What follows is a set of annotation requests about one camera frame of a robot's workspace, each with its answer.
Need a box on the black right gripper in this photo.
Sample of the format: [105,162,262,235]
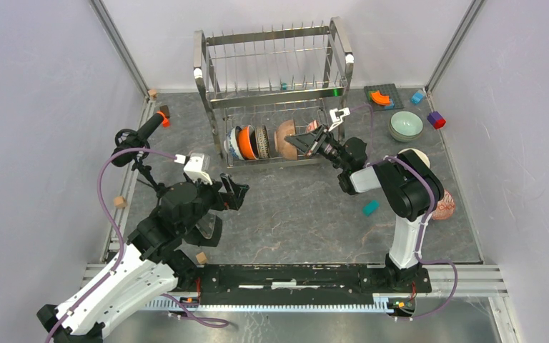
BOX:
[285,123,349,170]

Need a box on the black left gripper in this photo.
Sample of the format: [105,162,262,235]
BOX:
[180,171,249,234]

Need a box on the brown patterned bowl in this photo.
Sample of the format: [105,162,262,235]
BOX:
[274,119,298,161]

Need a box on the black white patterned bowl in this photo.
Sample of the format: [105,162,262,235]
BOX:
[255,125,270,159]

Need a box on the blue white porcelain bowl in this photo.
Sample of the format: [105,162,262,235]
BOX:
[224,126,244,161]

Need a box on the orange bowl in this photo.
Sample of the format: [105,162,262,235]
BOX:
[237,125,258,161]

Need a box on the steel two-tier dish rack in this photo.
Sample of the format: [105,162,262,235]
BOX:
[193,16,355,169]

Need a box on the pale green ceramic bowl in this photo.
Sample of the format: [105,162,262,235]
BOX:
[388,126,423,142]

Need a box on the blue zigzag patterned bowl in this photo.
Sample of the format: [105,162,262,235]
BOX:
[432,190,456,220]

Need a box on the red white patterned bowl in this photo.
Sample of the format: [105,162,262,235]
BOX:
[305,120,320,133]

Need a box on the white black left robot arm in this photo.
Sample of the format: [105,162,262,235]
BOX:
[37,173,249,342]

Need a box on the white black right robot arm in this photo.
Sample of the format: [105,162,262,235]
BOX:
[285,125,444,292]

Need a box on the black clear-top container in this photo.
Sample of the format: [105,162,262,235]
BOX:
[186,213,222,247]

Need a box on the wooden cube near base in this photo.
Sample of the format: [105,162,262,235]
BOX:
[195,252,208,265]

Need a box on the orange curved block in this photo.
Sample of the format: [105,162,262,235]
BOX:
[370,91,392,106]

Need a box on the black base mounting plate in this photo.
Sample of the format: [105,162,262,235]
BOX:
[174,264,432,306]

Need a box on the teal block on floor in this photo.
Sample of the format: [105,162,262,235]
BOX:
[362,200,380,217]

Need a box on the grey building baseplate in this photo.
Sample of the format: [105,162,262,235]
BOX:
[363,84,404,111]

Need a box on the black microphone on tripod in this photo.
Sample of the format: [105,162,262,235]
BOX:
[112,113,164,192]

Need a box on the light blue block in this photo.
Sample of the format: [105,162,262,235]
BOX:
[410,89,427,105]

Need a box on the purple red block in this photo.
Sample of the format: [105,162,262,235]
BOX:
[427,111,446,129]

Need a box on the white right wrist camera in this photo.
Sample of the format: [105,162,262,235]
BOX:
[327,107,350,131]

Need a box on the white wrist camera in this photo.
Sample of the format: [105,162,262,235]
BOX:
[174,153,212,185]
[327,107,350,131]

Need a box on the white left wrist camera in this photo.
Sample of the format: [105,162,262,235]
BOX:
[174,153,212,185]

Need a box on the wooden cube left rail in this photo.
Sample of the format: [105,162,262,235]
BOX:
[113,196,127,209]

